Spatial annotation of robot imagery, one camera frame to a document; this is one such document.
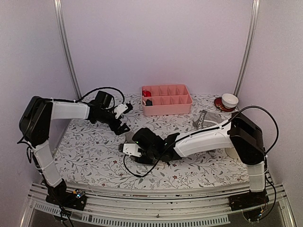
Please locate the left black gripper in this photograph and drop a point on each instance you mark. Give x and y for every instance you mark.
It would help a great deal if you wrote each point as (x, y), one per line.
(114, 127)

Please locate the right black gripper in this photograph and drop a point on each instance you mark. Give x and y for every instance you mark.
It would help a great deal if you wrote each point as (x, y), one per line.
(143, 161)

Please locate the grey underwear cream waistband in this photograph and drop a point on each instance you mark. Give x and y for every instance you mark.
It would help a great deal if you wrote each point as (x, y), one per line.
(129, 137)

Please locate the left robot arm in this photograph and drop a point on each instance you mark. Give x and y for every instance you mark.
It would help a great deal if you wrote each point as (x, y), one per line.
(36, 120)

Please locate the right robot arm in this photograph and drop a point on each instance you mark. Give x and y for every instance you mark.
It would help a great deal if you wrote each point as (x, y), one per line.
(238, 133)

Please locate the dark rolled cloth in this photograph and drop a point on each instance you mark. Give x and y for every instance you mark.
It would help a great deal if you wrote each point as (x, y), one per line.
(148, 102)

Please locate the red rolled cloth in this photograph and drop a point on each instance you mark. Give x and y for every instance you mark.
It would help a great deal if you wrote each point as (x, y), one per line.
(146, 93)

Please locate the floral table cloth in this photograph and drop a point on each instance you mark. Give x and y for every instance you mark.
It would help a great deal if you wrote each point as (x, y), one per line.
(88, 154)

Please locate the pink divided organizer box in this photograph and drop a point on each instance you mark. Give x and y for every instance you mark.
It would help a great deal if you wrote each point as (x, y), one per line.
(167, 100)

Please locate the grey boxer briefs lettered band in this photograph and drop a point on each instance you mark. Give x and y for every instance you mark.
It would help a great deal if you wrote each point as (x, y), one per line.
(204, 119)

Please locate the cream ceramic mug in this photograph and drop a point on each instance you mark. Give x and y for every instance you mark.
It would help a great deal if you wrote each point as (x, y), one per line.
(231, 152)

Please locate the red patterned saucer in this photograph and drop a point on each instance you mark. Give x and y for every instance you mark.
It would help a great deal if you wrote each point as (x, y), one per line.
(219, 105)

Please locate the white small bowl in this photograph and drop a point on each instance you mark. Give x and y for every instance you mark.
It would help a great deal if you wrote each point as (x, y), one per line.
(229, 100)

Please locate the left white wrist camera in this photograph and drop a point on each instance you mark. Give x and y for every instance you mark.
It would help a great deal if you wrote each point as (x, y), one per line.
(122, 109)

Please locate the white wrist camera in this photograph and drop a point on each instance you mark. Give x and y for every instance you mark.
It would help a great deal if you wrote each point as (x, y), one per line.
(122, 109)
(130, 149)

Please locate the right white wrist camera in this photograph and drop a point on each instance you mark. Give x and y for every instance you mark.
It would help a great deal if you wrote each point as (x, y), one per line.
(130, 149)

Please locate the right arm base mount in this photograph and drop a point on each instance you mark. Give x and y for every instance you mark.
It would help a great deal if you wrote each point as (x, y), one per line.
(248, 200)

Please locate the left aluminium frame post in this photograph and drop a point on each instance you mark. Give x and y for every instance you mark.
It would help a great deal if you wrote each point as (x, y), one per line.
(65, 45)

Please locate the aluminium frame post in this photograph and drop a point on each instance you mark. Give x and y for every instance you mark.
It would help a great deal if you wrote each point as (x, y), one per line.
(65, 45)
(248, 46)

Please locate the right aluminium frame post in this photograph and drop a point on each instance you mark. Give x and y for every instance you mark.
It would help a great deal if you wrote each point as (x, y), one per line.
(248, 46)

